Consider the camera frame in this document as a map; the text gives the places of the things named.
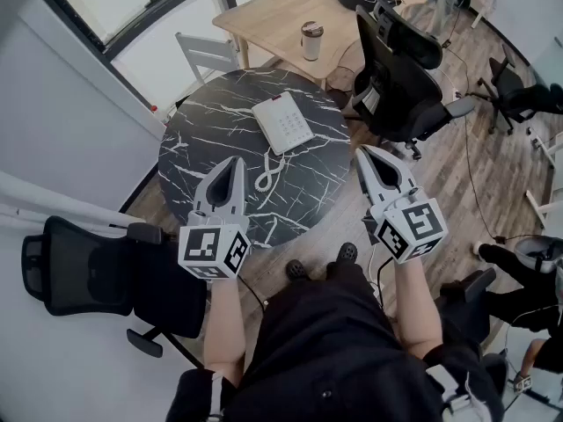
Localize person's left forearm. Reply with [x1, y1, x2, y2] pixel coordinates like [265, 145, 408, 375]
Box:
[202, 273, 248, 387]

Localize white telephone handset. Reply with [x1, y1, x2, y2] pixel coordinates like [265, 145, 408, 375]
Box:
[251, 98, 287, 156]

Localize black padded chair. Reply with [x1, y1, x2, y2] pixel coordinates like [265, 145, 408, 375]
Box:
[439, 268, 507, 352]

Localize white phone cord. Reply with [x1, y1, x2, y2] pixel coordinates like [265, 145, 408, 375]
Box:
[254, 149, 294, 193]

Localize white headset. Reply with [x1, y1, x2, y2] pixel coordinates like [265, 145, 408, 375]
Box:
[514, 235, 563, 275]

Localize white telephone base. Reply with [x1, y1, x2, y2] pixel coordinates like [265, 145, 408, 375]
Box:
[259, 91, 315, 156]

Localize black office chair grey armrests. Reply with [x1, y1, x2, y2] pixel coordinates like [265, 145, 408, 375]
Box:
[350, 2, 478, 161]

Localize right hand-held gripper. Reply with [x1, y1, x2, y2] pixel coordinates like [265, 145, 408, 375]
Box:
[355, 144, 450, 265]

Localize white desk frame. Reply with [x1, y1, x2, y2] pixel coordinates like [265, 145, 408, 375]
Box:
[525, 127, 563, 230]

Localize small black swivel chair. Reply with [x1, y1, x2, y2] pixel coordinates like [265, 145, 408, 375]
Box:
[477, 44, 563, 136]

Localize black floor cable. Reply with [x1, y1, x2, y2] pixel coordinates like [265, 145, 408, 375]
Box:
[461, 114, 545, 246]

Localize person's black clothing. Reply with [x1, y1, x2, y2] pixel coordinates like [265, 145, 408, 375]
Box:
[165, 259, 508, 422]

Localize white slatted chair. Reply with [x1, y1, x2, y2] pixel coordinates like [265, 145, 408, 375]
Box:
[174, 31, 241, 86]

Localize person's right forearm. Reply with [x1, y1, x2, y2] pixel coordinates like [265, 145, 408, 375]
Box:
[390, 255, 443, 360]

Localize light wooden table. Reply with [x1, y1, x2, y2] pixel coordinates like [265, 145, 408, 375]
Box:
[212, 0, 428, 91]

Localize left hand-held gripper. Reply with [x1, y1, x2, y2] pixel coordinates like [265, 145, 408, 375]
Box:
[178, 156, 252, 283]

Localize person's black shoe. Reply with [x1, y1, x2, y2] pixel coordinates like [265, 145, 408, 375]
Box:
[284, 258, 310, 282]
[335, 242, 359, 264]

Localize black mesh office chair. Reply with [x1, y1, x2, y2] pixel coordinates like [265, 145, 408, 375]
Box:
[20, 215, 208, 360]

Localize white tumbler with brown lid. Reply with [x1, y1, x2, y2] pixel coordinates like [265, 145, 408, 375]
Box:
[300, 20, 325, 62]

